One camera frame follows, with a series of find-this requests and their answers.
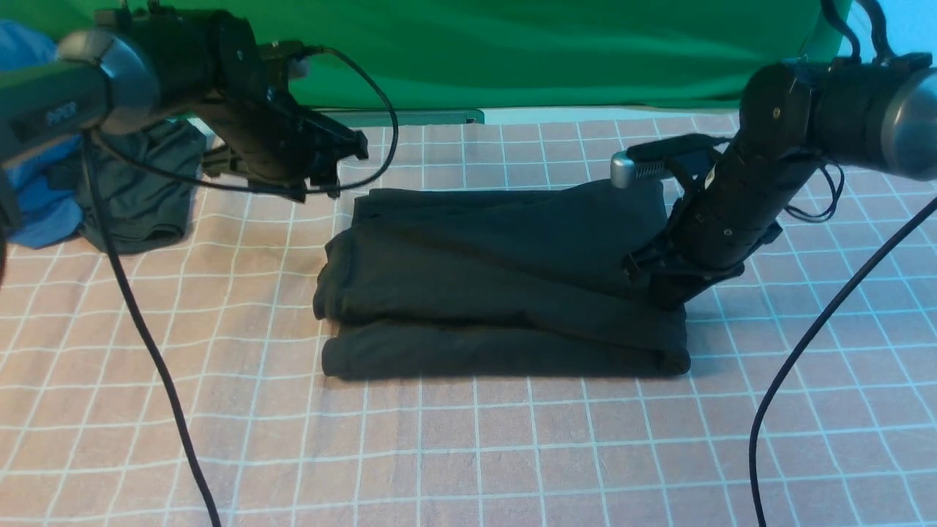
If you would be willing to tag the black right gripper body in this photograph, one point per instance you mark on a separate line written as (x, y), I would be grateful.
(719, 222)

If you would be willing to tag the dark crumpled garment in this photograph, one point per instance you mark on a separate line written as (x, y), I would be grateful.
(145, 212)

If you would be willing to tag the green backdrop cloth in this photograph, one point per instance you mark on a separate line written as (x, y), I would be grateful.
(446, 55)

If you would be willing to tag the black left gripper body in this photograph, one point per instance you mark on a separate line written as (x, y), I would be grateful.
(278, 146)

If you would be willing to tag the gray long-sleeved shirt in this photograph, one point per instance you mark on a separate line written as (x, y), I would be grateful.
(499, 283)

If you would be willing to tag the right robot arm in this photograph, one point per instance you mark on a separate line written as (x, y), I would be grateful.
(795, 118)

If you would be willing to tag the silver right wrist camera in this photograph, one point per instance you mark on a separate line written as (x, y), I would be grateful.
(681, 157)

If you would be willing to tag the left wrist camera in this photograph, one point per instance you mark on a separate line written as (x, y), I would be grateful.
(287, 60)

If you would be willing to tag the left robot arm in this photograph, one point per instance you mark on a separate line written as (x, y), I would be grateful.
(136, 68)

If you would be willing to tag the blue garment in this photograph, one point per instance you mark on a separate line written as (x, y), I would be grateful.
(49, 216)

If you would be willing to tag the dark green metal bar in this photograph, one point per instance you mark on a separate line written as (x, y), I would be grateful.
(360, 119)

